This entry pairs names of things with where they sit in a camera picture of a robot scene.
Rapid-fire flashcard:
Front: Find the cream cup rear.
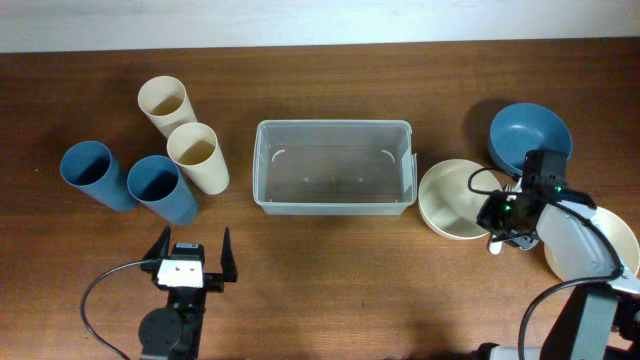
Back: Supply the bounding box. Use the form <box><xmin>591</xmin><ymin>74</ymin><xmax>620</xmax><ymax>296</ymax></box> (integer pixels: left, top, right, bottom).
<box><xmin>137</xmin><ymin>75</ymin><xmax>197</xmax><ymax>138</ymax></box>

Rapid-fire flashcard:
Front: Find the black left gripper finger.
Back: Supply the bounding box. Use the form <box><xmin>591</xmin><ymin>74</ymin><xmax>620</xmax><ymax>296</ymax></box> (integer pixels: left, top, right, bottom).
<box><xmin>140</xmin><ymin>226</ymin><xmax>171</xmax><ymax>273</ymax></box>
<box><xmin>220</xmin><ymin>228</ymin><xmax>238</xmax><ymax>283</ymax></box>

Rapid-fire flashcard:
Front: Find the clear plastic storage container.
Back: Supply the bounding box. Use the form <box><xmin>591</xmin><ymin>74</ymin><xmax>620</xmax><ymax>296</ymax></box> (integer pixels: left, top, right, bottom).
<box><xmin>253</xmin><ymin>119</ymin><xmax>418</xmax><ymax>216</ymax></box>

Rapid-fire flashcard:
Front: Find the blue cup right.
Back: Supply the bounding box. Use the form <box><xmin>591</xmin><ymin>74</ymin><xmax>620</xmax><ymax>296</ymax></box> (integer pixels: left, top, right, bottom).
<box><xmin>127</xmin><ymin>155</ymin><xmax>198</xmax><ymax>225</ymax></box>

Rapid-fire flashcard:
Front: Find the cream cup front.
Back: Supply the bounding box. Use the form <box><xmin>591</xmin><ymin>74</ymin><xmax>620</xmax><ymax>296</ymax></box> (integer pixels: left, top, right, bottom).
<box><xmin>167</xmin><ymin>122</ymin><xmax>230</xmax><ymax>195</ymax></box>

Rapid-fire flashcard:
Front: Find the blue cup left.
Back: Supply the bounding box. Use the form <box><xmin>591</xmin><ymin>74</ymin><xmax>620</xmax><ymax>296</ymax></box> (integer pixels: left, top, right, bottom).
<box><xmin>60</xmin><ymin>141</ymin><xmax>138</xmax><ymax>212</ymax></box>

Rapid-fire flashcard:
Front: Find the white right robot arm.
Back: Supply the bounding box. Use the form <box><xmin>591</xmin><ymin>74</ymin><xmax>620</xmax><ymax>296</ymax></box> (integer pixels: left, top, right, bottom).
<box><xmin>473</xmin><ymin>149</ymin><xmax>639</xmax><ymax>360</ymax></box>

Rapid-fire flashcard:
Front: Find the blue bowl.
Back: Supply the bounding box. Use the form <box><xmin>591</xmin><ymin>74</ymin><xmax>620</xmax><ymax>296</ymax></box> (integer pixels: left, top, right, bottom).
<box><xmin>488</xmin><ymin>103</ymin><xmax>573</xmax><ymax>175</ymax></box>

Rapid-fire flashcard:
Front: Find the cream bowl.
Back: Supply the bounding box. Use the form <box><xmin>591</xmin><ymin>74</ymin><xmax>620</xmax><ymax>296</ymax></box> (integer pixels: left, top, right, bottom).
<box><xmin>536</xmin><ymin>201</ymin><xmax>639</xmax><ymax>294</ymax></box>
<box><xmin>418</xmin><ymin>159</ymin><xmax>488</xmax><ymax>240</ymax></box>

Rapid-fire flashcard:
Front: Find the blue cup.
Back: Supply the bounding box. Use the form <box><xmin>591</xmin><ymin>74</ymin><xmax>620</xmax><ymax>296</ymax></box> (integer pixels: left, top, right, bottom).
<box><xmin>60</xmin><ymin>141</ymin><xmax>138</xmax><ymax>212</ymax></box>
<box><xmin>127</xmin><ymin>155</ymin><xmax>198</xmax><ymax>225</ymax></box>

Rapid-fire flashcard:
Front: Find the white plastic fork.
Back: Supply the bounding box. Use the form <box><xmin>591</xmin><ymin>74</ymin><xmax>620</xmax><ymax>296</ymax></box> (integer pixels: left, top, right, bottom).
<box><xmin>487</xmin><ymin>238</ymin><xmax>502</xmax><ymax>255</ymax></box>

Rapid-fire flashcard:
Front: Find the cream cup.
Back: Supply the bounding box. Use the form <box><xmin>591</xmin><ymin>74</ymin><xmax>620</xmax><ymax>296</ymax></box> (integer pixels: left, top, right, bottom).
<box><xmin>137</xmin><ymin>75</ymin><xmax>197</xmax><ymax>138</ymax></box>
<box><xmin>167</xmin><ymin>122</ymin><xmax>230</xmax><ymax>195</ymax></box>

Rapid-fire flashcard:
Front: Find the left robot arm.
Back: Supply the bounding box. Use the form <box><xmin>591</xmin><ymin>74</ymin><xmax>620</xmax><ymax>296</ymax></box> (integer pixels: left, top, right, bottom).
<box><xmin>138</xmin><ymin>227</ymin><xmax>238</xmax><ymax>359</ymax></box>

